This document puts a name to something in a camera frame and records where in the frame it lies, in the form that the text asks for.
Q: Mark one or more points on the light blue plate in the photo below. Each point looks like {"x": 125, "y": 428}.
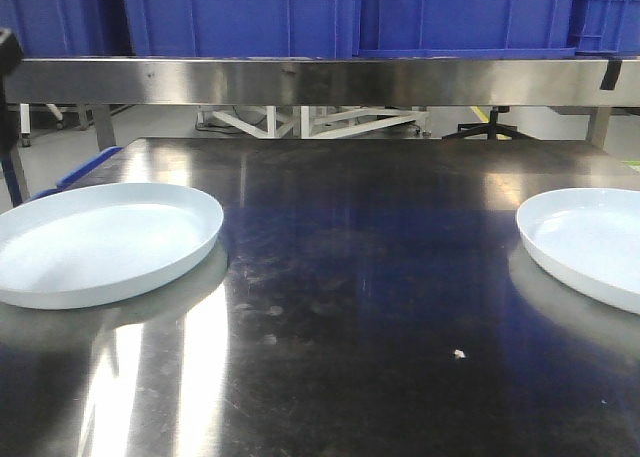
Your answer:
{"x": 588, "y": 239}
{"x": 103, "y": 244}

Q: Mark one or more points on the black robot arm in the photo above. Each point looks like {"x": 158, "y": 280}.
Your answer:
{"x": 11, "y": 58}

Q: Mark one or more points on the steel shelf leg left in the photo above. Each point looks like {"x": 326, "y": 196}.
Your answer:
{"x": 103, "y": 126}

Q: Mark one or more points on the steel shelf leg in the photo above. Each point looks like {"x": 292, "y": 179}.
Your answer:
{"x": 598, "y": 125}
{"x": 103, "y": 126}

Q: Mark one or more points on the steel shelf leg right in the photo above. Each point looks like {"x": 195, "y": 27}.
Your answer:
{"x": 598, "y": 125}

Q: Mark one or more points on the black office chair base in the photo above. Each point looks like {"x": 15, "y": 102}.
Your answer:
{"x": 491, "y": 129}

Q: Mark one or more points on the blue plastic crate right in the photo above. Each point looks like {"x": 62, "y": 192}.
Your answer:
{"x": 492, "y": 29}

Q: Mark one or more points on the blue plastic crate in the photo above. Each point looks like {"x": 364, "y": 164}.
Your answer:
{"x": 492, "y": 29}
{"x": 68, "y": 28}
{"x": 325, "y": 29}

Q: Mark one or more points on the blue low side crate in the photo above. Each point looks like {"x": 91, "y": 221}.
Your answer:
{"x": 86, "y": 167}

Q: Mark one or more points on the blue plastic crate centre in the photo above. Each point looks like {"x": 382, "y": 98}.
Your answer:
{"x": 325, "y": 29}

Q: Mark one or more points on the black tape strip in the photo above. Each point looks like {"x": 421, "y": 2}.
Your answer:
{"x": 611, "y": 74}

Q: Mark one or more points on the blue plastic crate left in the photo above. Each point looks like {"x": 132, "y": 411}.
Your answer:
{"x": 68, "y": 28}

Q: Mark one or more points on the blue crate far right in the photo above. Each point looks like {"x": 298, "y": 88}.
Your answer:
{"x": 605, "y": 27}

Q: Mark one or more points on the white metal frame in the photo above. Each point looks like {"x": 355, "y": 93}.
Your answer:
{"x": 309, "y": 122}

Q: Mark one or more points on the stainless steel shelf rail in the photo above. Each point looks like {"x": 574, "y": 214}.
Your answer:
{"x": 294, "y": 82}

